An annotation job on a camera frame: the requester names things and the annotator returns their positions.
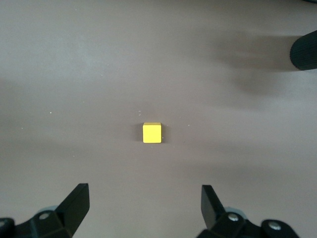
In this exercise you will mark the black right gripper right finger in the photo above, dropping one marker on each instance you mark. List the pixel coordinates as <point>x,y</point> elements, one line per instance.
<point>210,210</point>

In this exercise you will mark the yellow cube block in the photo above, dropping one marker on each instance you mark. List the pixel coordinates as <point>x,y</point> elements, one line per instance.
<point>151,134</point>

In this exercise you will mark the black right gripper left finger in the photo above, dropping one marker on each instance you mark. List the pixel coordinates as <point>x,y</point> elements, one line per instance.
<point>74,205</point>

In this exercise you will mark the black ribbed cylinder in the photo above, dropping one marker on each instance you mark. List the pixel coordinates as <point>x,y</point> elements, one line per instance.
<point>304,54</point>

